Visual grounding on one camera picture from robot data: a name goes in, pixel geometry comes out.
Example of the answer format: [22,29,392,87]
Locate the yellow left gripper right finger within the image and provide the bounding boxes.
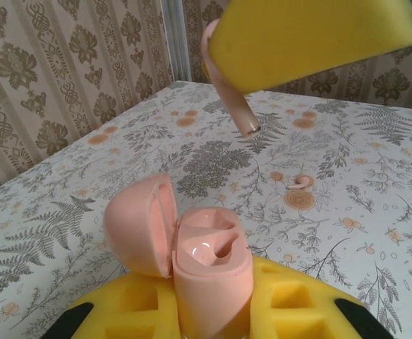
[250,254,401,339]

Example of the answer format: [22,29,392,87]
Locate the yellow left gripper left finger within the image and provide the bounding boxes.
[47,270,181,339]

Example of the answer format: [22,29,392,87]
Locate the pink earbud charging case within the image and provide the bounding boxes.
[103,172,255,336]

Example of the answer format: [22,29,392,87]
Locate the pink wireless earbud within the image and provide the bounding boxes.
[287,175,315,190]
[201,19,262,138]

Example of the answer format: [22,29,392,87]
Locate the aluminium corner post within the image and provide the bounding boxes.
[163,0,193,84]

